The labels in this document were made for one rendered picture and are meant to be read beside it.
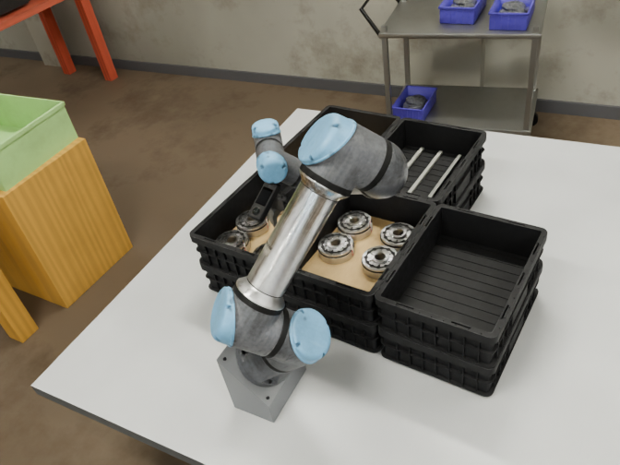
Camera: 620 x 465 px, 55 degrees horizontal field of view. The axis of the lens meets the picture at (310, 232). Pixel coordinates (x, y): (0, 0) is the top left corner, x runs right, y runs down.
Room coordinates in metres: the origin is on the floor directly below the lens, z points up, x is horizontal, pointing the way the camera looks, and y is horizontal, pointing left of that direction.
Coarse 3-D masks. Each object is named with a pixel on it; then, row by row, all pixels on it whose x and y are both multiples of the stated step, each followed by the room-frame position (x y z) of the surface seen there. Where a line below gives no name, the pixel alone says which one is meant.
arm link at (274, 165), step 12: (264, 144) 1.34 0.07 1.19; (276, 144) 1.34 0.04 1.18; (264, 156) 1.29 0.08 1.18; (276, 156) 1.28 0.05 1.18; (288, 156) 1.31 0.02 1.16; (264, 168) 1.26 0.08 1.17; (276, 168) 1.26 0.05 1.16; (288, 168) 1.28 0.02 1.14; (264, 180) 1.26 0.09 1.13; (276, 180) 1.26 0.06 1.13; (288, 180) 1.28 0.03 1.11
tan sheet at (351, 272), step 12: (336, 228) 1.39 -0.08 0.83; (360, 240) 1.31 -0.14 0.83; (372, 240) 1.30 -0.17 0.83; (360, 252) 1.26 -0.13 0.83; (312, 264) 1.25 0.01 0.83; (324, 264) 1.24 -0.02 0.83; (336, 264) 1.23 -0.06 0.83; (348, 264) 1.22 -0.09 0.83; (360, 264) 1.21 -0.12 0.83; (324, 276) 1.19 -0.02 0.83; (336, 276) 1.18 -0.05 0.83; (348, 276) 1.18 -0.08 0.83; (360, 276) 1.17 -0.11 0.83; (360, 288) 1.12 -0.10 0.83
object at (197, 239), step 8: (232, 192) 1.53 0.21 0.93; (224, 200) 1.50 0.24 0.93; (216, 208) 1.47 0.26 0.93; (208, 216) 1.43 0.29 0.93; (200, 224) 1.40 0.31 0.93; (192, 232) 1.37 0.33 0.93; (192, 240) 1.35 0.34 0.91; (200, 240) 1.33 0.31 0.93; (208, 240) 1.32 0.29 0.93; (216, 248) 1.29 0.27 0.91; (224, 248) 1.27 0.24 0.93; (232, 248) 1.26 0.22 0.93; (240, 256) 1.24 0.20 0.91; (248, 256) 1.22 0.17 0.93; (256, 256) 1.21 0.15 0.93
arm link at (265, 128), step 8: (264, 120) 1.43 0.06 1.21; (272, 120) 1.42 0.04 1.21; (256, 128) 1.39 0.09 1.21; (264, 128) 1.39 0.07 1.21; (272, 128) 1.39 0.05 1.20; (256, 136) 1.39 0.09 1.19; (264, 136) 1.38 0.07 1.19; (272, 136) 1.38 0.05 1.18; (280, 136) 1.41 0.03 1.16; (256, 144) 1.37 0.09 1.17
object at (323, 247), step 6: (330, 234) 1.33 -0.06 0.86; (336, 234) 1.32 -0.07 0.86; (342, 234) 1.32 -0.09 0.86; (324, 240) 1.31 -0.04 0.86; (348, 240) 1.29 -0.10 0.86; (318, 246) 1.28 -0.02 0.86; (324, 246) 1.28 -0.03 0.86; (342, 246) 1.26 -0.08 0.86; (348, 246) 1.26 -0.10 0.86; (324, 252) 1.25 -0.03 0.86; (330, 252) 1.25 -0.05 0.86; (336, 252) 1.25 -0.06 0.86; (342, 252) 1.24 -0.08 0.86; (348, 252) 1.24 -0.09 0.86
